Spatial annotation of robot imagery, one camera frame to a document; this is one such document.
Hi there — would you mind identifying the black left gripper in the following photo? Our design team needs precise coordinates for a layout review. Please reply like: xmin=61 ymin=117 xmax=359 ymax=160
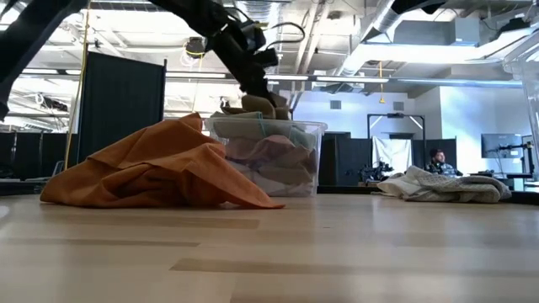
xmin=208 ymin=27 xmax=277 ymax=104

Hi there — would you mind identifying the tan towel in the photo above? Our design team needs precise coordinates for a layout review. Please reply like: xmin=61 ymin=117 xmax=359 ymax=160
xmin=220 ymin=93 xmax=293 ymax=122
xmin=255 ymin=162 xmax=316 ymax=187

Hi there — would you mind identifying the light green towel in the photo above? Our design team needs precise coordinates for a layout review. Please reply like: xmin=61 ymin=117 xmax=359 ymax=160
xmin=209 ymin=110 xmax=318 ymax=152

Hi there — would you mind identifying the light beige knit towel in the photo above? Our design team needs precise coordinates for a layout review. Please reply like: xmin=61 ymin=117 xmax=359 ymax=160
xmin=376 ymin=164 xmax=513 ymax=205

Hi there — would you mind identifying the ceiling light strip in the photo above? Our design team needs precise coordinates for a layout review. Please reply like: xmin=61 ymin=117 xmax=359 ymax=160
xmin=165 ymin=71 xmax=391 ymax=84

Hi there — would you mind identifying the black partition panel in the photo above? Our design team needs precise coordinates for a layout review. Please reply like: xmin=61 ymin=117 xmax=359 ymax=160
xmin=77 ymin=50 xmax=168 ymax=164

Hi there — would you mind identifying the yellow hanging pendant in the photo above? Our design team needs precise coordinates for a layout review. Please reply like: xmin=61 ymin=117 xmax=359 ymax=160
xmin=378 ymin=61 xmax=386 ymax=105

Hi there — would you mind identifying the white hanging sheet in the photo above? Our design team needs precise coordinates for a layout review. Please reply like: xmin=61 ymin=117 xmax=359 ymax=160
xmin=371 ymin=136 xmax=414 ymax=174

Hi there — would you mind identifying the person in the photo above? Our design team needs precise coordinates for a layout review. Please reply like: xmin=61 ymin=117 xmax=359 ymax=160
xmin=424 ymin=147 xmax=464 ymax=178

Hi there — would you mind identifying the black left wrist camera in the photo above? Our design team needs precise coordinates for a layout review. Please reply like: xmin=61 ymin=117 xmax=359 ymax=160
xmin=246 ymin=23 xmax=280 ymax=69

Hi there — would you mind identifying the black ceiling cord reel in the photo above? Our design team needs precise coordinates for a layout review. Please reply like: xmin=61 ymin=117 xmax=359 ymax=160
xmin=184 ymin=36 xmax=207 ymax=59

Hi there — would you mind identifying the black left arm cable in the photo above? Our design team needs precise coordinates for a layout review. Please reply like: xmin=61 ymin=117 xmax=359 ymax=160
xmin=263 ymin=20 xmax=307 ymax=48

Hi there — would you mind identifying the large silver ceiling duct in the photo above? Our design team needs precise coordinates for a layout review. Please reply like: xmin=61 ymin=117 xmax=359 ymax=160
xmin=334 ymin=0 xmax=422 ymax=79

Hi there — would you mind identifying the black frame stand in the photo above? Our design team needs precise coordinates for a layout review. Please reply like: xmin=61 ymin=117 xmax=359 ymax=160
xmin=366 ymin=112 xmax=427 ymax=169

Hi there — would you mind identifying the yellow cable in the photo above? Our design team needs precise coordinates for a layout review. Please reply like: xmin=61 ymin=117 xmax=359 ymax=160
xmin=62 ymin=0 xmax=93 ymax=171

